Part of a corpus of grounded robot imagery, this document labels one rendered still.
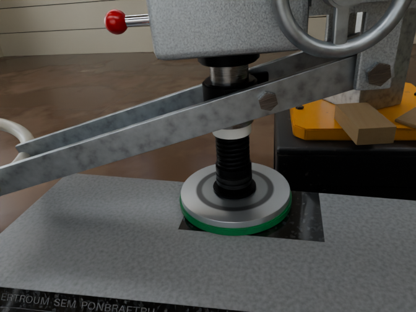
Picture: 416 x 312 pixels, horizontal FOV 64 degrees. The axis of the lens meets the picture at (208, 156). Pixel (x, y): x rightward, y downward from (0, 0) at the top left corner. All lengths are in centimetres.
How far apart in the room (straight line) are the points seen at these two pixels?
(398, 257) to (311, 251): 13
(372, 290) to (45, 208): 61
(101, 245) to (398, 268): 47
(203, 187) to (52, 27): 773
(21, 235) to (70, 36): 744
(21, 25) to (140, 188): 812
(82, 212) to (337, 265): 48
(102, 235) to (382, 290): 45
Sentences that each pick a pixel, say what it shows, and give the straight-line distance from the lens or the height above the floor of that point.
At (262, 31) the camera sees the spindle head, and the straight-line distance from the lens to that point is 45.
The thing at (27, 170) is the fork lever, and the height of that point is 95.
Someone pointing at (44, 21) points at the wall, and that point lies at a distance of 836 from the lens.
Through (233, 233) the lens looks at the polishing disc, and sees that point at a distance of 58.
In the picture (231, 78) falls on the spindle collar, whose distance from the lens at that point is 54.
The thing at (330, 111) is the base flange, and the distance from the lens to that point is 123.
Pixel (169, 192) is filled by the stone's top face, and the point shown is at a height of 82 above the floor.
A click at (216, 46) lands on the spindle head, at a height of 114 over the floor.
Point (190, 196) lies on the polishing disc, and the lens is 64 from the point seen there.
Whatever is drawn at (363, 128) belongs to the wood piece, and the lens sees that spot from 99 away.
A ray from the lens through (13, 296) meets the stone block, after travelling 62.
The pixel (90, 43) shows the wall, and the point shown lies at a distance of 783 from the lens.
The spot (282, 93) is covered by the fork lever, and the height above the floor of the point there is 106.
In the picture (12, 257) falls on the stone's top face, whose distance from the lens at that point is 68.
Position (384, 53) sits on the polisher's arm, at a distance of 52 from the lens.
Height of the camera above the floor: 122
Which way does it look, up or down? 28 degrees down
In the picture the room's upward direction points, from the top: 5 degrees counter-clockwise
